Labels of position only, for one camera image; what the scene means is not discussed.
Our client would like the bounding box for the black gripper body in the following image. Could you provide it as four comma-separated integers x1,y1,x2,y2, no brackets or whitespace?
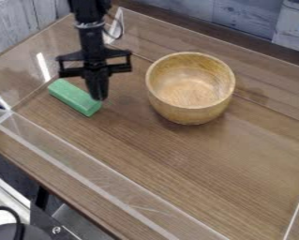
54,22,130,77

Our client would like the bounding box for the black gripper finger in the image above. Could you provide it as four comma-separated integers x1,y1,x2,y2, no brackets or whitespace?
85,68,109,101

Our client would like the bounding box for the green rectangular block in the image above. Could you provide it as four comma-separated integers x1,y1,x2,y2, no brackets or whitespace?
47,79,101,117

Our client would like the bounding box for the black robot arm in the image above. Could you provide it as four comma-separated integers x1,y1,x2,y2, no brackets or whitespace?
54,0,130,101

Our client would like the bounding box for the brown wooden bowl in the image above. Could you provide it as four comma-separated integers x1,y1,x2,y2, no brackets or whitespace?
145,52,236,125

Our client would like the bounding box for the black table leg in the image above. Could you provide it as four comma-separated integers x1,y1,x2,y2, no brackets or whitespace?
34,187,49,210

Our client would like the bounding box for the white box with blue mark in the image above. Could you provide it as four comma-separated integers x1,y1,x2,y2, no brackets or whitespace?
271,0,299,52

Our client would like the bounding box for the clear acrylic corner bracket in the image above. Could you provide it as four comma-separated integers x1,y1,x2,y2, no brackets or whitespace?
102,8,124,44

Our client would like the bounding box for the clear acrylic tray enclosure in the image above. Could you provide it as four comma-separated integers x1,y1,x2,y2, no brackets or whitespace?
0,8,299,240

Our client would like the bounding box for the grey metal base plate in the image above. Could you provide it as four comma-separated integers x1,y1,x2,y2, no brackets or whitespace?
29,204,114,240

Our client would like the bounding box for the black cable loop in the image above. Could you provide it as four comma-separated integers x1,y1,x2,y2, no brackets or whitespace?
0,205,25,240

